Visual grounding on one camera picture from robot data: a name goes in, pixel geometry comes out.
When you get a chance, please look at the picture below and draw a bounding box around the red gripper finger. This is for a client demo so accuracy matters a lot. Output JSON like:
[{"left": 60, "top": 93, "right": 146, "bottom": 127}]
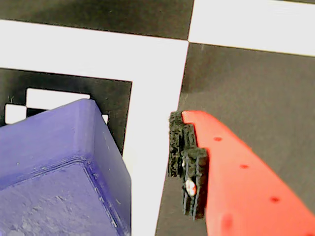
[{"left": 168, "top": 110, "right": 315, "bottom": 236}]

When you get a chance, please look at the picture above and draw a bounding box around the blue cube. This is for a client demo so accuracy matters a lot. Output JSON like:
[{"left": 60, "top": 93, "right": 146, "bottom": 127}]
[{"left": 0, "top": 98, "right": 132, "bottom": 236}]

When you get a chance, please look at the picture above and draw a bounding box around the black white marker board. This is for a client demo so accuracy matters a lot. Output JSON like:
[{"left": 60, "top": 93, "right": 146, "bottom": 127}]
[{"left": 0, "top": 0, "right": 315, "bottom": 236}]

